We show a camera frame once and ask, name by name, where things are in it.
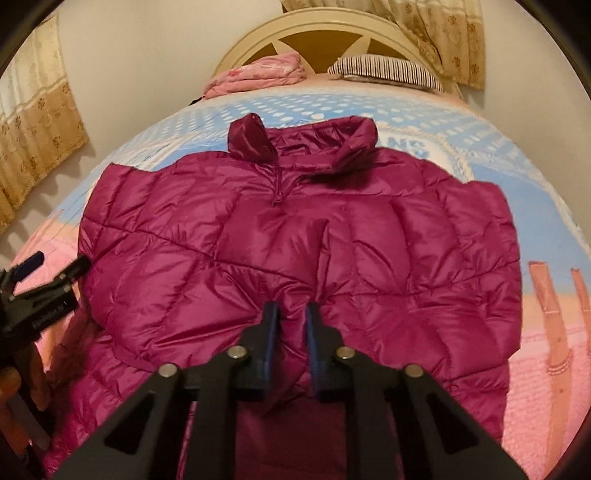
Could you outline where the cream wooden headboard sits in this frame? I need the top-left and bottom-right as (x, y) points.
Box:
(215, 8), (463, 99)

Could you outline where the printed blue pink blanket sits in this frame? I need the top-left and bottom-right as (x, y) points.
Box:
(0, 76), (591, 480)

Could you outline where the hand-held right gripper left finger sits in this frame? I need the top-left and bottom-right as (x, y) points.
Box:
(55, 300), (282, 480)

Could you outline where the folded pink quilt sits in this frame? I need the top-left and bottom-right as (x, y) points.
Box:
(203, 52), (308, 100)

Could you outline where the striped pillow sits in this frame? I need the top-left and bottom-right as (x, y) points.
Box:
(327, 54), (447, 93)

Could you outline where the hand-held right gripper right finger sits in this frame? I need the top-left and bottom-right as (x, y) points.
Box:
(305, 302), (528, 480)

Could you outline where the beige patterned curtain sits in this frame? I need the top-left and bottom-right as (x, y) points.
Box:
(0, 14), (91, 234)
(281, 0), (486, 89)

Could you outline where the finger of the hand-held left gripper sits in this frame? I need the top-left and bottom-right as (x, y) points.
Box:
(11, 250), (45, 283)
(54, 255), (91, 289)

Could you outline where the magenta puffer jacket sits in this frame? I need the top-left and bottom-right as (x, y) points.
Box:
(44, 115), (523, 480)

